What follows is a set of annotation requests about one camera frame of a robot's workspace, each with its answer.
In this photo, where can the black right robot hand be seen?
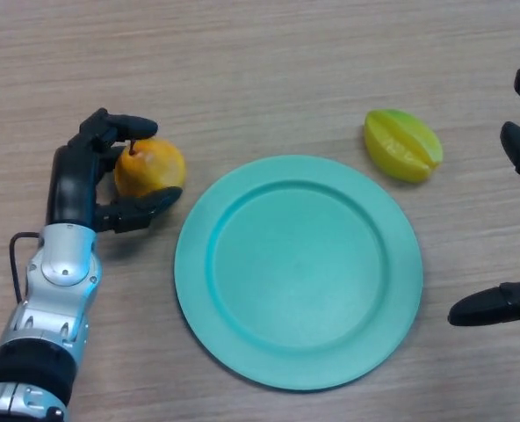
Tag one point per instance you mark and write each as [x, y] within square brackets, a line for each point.
[484, 307]

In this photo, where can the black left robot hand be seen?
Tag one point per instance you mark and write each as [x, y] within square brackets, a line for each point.
[69, 184]

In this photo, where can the yellow orange pear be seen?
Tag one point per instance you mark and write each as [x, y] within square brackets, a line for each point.
[154, 167]

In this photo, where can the green round plate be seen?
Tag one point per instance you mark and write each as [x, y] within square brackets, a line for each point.
[299, 272]

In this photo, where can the yellow green starfruit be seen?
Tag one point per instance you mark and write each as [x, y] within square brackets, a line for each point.
[400, 147]

